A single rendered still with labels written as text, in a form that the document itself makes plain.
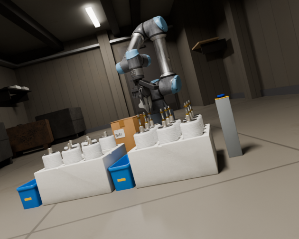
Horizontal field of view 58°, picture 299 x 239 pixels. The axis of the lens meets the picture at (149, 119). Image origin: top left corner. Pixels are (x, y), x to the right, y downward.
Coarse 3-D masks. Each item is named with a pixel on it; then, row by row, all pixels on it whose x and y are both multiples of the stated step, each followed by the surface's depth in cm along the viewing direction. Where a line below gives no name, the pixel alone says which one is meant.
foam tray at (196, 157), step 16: (208, 128) 138; (176, 144) 122; (192, 144) 120; (208, 144) 119; (144, 160) 126; (160, 160) 124; (176, 160) 123; (192, 160) 121; (208, 160) 119; (144, 176) 127; (160, 176) 125; (176, 176) 124; (192, 176) 122
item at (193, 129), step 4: (196, 120) 124; (180, 124) 126; (184, 124) 124; (188, 124) 122; (192, 124) 122; (196, 124) 123; (200, 124) 125; (184, 128) 124; (188, 128) 123; (192, 128) 123; (196, 128) 123; (200, 128) 124; (184, 132) 125; (188, 132) 123; (192, 132) 123; (196, 132) 123; (200, 132) 124; (184, 136) 125; (188, 136) 123; (192, 136) 123; (196, 136) 123
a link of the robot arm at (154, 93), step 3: (153, 81) 192; (156, 81) 191; (150, 90) 192; (153, 90) 191; (156, 90) 190; (159, 90) 188; (153, 93) 191; (156, 93) 191; (159, 93) 190; (153, 96) 192; (156, 96) 191; (159, 96) 192; (162, 96) 193; (153, 99) 192
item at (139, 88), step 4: (140, 76) 152; (132, 80) 154; (136, 80) 154; (136, 84) 155; (136, 88) 153; (140, 88) 151; (144, 88) 153; (148, 88) 156; (132, 92) 156; (136, 92) 154; (144, 92) 152; (148, 92) 155; (132, 96) 156; (136, 96) 155; (144, 96) 153
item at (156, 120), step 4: (164, 112) 189; (168, 112) 189; (172, 112) 189; (148, 116) 189; (152, 116) 189; (156, 116) 189; (160, 116) 189; (164, 116) 189; (156, 120) 189; (160, 120) 189; (160, 124) 189
